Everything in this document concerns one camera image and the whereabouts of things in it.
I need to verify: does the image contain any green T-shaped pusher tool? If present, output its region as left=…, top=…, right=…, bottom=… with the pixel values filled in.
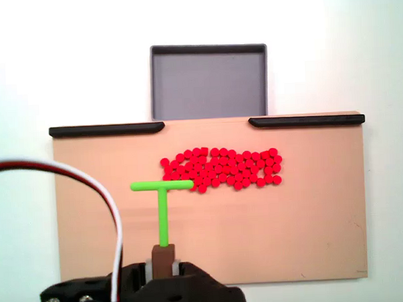
left=129, top=179, right=198, bottom=281

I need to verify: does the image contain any red granule pile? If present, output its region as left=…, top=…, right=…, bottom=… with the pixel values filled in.
left=158, top=143, right=285, bottom=196

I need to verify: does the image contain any beige flat board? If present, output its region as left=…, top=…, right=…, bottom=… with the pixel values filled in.
left=49, top=109, right=372, bottom=295

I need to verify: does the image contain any grey plastic tray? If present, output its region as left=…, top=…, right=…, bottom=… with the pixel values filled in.
left=149, top=40, right=271, bottom=122

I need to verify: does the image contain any black edge rail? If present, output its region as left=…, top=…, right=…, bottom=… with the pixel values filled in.
left=48, top=121, right=166, bottom=139
left=247, top=112, right=366, bottom=130

